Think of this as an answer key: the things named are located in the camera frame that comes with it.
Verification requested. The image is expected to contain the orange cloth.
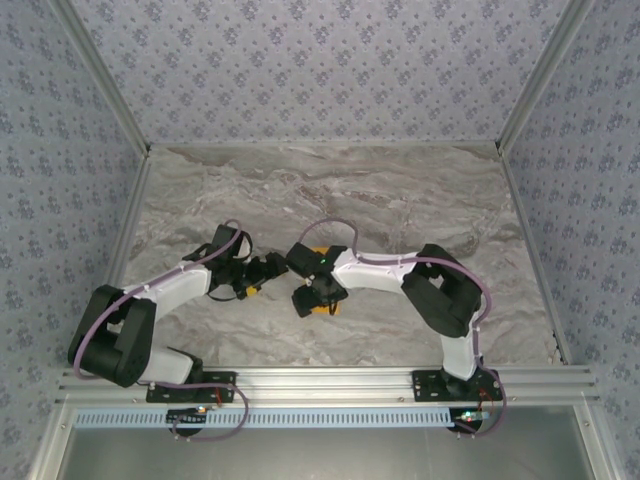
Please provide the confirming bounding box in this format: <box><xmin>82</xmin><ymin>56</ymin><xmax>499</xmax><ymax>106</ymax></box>
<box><xmin>310</xmin><ymin>244</ymin><xmax>344</xmax><ymax>318</ymax></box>

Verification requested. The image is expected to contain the grey metal sheet panel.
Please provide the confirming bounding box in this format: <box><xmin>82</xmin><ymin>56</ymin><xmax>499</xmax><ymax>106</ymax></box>
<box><xmin>29</xmin><ymin>404</ymin><xmax>616</xmax><ymax>480</ymax></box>

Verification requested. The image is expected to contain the small black adapter board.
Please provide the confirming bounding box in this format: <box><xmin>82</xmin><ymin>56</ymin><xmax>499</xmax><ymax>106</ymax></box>
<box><xmin>452</xmin><ymin>408</ymin><xmax>489</xmax><ymax>430</ymax></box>
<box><xmin>166</xmin><ymin>407</ymin><xmax>209</xmax><ymax>426</ymax></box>

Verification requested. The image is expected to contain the aluminium cross rail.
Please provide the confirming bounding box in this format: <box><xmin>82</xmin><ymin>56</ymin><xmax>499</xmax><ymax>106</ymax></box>
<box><xmin>54</xmin><ymin>365</ymin><xmax>600</xmax><ymax>405</ymax></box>

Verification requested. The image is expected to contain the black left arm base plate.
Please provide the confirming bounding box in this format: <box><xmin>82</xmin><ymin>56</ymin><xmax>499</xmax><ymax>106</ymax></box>
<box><xmin>145</xmin><ymin>368</ymin><xmax>237</xmax><ymax>404</ymax></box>

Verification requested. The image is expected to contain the aluminium side rail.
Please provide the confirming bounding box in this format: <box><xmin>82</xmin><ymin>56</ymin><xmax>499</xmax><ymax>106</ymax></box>
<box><xmin>497</xmin><ymin>144</ymin><xmax>574</xmax><ymax>369</ymax></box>
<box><xmin>77</xmin><ymin>152</ymin><xmax>154</xmax><ymax>369</ymax></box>

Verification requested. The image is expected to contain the slotted grey cable duct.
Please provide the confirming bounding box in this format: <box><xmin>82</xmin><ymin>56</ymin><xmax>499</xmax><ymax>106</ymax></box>
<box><xmin>73</xmin><ymin>407</ymin><xmax>565</xmax><ymax>429</ymax></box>

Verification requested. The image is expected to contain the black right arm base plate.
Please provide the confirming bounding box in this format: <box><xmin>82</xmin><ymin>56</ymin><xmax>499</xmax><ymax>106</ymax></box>
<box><xmin>410</xmin><ymin>368</ymin><xmax>503</xmax><ymax>404</ymax></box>

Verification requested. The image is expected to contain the aluminium frame post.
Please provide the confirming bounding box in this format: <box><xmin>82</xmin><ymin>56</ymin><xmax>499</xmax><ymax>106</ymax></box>
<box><xmin>49</xmin><ymin>0</ymin><xmax>153</xmax><ymax>157</ymax></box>
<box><xmin>494</xmin><ymin>0</ymin><xmax>599</xmax><ymax>156</ymax></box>

